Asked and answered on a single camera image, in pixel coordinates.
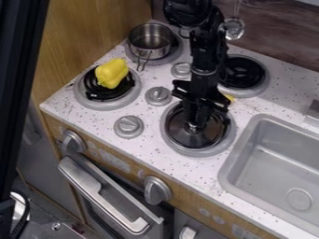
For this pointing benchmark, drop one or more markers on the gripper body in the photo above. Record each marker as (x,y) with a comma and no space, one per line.
(201,91)

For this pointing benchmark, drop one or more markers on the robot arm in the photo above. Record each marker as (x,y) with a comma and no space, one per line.
(203,46)

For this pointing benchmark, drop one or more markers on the toy sink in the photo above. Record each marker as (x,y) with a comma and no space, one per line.
(274,168)

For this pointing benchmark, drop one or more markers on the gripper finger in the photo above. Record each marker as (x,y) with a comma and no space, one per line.
(206,117)
(188,115)

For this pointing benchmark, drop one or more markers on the silver lid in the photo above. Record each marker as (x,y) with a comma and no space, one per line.
(195,133)

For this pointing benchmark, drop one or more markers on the clear glass toy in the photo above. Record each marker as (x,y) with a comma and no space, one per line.
(234,28)

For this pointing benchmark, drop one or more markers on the yellow toy pepper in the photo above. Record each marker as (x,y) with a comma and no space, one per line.
(111,73)

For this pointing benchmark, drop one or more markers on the small yellow toy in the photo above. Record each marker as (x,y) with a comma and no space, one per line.
(229,98)

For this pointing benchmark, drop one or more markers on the silver pot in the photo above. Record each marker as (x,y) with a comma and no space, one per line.
(150,42)

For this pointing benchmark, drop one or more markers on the toy stove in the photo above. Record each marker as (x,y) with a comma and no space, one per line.
(124,93)

